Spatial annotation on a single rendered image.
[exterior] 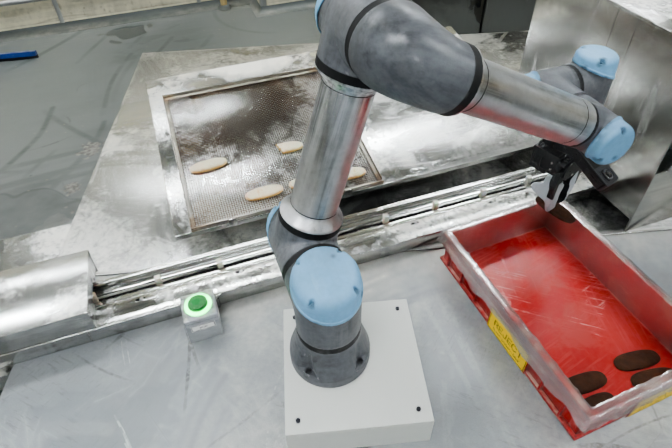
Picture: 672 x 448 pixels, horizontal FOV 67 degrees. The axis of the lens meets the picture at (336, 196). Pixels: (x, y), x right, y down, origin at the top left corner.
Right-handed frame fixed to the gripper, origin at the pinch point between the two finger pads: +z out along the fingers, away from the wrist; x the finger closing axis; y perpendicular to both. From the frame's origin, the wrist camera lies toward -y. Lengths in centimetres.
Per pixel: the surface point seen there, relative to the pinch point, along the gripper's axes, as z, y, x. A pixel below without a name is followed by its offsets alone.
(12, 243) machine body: 16, 86, 100
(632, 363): 15.6, -29.1, 11.0
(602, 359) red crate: 16.5, -24.9, 14.0
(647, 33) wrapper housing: -29.0, 5.7, -28.0
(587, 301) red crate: 16.5, -15.1, 3.6
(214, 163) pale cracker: 5, 68, 49
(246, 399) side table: 16, 13, 74
